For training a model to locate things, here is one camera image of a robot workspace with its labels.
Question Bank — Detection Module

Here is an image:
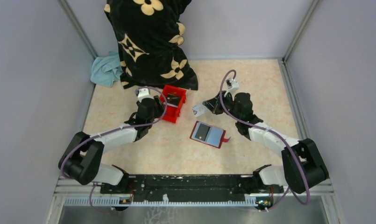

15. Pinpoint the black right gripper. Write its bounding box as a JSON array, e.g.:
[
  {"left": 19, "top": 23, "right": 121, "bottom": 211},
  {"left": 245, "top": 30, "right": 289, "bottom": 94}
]
[{"left": 203, "top": 91, "right": 241, "bottom": 121}]

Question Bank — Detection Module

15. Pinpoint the silver white credit card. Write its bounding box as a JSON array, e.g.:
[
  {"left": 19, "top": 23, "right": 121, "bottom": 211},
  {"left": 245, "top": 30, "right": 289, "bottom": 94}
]
[{"left": 192, "top": 103, "right": 210, "bottom": 118}]

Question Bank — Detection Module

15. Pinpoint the red leather card holder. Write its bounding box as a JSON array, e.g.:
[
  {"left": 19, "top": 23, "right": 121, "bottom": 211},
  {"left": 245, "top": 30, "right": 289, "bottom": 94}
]
[{"left": 190, "top": 121, "right": 231, "bottom": 148}]

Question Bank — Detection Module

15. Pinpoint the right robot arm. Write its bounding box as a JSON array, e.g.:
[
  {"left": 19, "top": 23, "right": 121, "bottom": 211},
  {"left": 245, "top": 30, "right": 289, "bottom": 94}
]
[{"left": 202, "top": 92, "right": 329, "bottom": 194}]

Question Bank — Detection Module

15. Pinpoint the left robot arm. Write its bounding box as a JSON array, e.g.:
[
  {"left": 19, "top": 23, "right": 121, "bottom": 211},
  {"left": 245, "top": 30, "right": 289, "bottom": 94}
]
[{"left": 58, "top": 95, "right": 167, "bottom": 193}]

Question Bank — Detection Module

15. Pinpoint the red plastic bin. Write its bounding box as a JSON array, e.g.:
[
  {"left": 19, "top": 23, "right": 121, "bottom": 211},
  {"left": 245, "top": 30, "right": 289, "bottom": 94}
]
[{"left": 161, "top": 85, "right": 186, "bottom": 124}]

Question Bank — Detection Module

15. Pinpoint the light blue cloth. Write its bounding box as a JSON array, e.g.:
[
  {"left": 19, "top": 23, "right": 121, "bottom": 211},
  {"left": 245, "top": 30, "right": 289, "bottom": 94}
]
[{"left": 90, "top": 51, "right": 122, "bottom": 88}]

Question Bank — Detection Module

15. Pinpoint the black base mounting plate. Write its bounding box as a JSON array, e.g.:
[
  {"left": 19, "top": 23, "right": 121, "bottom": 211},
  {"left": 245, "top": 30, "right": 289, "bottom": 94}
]
[{"left": 100, "top": 174, "right": 284, "bottom": 195}]

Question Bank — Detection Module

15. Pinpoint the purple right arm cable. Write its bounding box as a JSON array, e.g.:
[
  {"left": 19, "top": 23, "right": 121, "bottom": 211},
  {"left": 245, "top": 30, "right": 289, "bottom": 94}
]
[{"left": 219, "top": 69, "right": 311, "bottom": 212}]

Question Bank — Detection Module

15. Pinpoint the aluminium frame rail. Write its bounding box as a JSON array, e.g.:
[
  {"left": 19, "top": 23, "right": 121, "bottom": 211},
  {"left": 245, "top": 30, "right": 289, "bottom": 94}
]
[{"left": 53, "top": 174, "right": 334, "bottom": 207}]

